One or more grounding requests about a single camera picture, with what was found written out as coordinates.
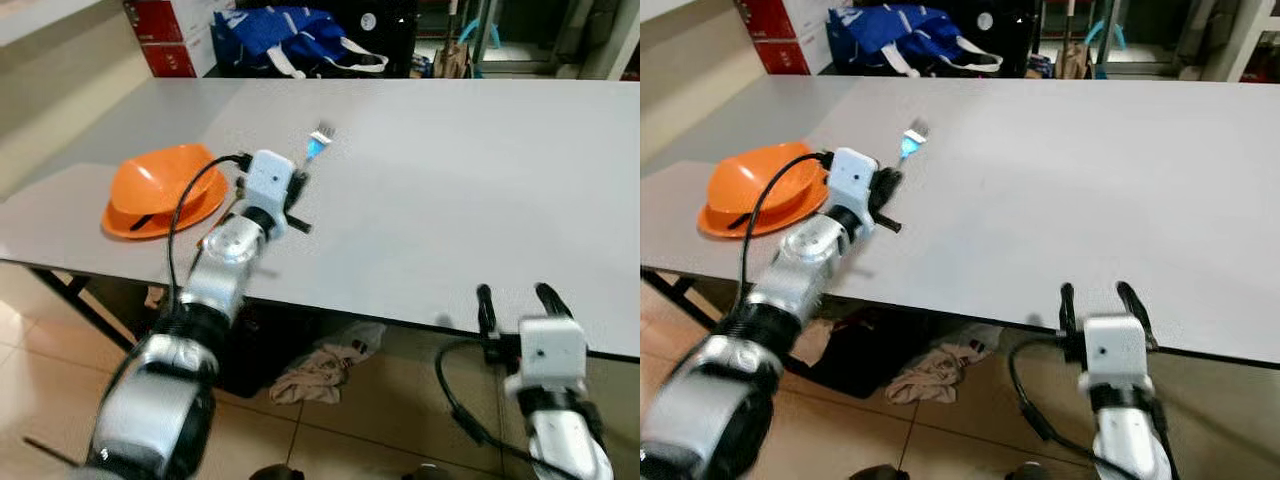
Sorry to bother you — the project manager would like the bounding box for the teal handle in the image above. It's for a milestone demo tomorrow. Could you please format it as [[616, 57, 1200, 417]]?
[[458, 18, 503, 53], [1084, 16, 1128, 53]]

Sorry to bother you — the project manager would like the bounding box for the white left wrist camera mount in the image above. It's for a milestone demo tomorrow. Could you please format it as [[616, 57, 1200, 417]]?
[[827, 147, 881, 229], [242, 150, 301, 237]]

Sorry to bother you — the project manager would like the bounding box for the brown paper bag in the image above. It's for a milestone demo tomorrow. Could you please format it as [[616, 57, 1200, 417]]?
[[434, 44, 473, 80], [1049, 41, 1092, 80]]

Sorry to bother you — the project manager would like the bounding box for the black case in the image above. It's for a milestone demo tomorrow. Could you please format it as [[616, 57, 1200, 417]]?
[[940, 0, 1033, 74], [328, 0, 418, 77]]

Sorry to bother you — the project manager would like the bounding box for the blue handled metal fork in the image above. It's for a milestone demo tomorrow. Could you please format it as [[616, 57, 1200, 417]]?
[[304, 124, 337, 165], [899, 119, 932, 163]]

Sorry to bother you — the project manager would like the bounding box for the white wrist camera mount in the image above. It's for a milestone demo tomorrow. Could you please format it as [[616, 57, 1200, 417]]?
[[1082, 314, 1150, 381], [517, 317, 587, 389], [242, 150, 301, 237], [827, 147, 881, 229]]

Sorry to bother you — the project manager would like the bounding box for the black metal table leg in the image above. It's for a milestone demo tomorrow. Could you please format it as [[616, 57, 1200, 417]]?
[[28, 264, 138, 353], [643, 266, 739, 339]]

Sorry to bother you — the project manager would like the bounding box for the orange plastic bowl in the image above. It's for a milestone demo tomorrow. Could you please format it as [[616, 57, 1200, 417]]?
[[101, 143, 230, 240], [696, 140, 832, 240]]

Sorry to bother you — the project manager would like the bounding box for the white post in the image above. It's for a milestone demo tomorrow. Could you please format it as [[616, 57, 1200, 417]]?
[[578, 0, 641, 82], [1198, 0, 1279, 83]]

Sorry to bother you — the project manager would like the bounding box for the red cardboard box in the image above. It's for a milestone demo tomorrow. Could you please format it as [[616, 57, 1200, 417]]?
[[734, 0, 797, 43], [752, 40, 812, 77], [140, 42, 198, 80], [123, 0, 187, 45]]

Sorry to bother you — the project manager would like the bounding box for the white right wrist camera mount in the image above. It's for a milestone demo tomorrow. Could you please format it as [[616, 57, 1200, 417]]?
[[1082, 314, 1150, 381], [517, 317, 587, 389]]

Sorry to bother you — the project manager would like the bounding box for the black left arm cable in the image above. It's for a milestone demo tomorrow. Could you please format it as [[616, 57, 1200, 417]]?
[[739, 149, 835, 303], [164, 152, 252, 313]]

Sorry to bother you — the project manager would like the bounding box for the black bag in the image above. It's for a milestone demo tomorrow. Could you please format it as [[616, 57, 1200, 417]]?
[[812, 308, 939, 399], [213, 303, 323, 399]]

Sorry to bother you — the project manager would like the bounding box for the blue fabric bag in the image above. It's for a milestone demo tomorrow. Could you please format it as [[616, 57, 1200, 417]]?
[[827, 4, 1005, 78], [211, 7, 390, 80]]

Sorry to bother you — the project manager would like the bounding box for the beige crumpled cloth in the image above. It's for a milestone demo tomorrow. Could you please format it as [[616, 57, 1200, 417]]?
[[884, 322, 1002, 407], [269, 321, 387, 407]]

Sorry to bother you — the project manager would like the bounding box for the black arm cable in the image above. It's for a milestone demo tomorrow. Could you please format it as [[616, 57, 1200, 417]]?
[[1007, 334, 1101, 473], [434, 338, 531, 473], [739, 149, 835, 303], [164, 152, 252, 313]]

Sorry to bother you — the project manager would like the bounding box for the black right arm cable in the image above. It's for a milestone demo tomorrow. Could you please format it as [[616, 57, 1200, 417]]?
[[434, 338, 531, 473], [1007, 334, 1101, 473]]

